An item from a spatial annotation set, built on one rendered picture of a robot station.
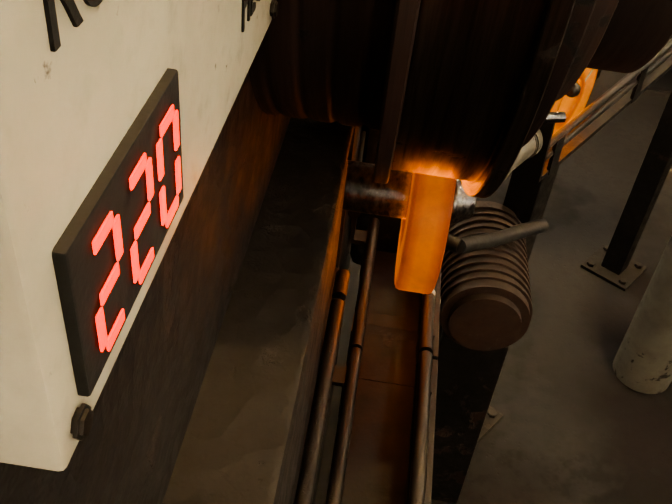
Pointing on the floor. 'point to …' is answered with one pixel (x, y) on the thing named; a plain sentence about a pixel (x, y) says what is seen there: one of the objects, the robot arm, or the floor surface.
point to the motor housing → (475, 339)
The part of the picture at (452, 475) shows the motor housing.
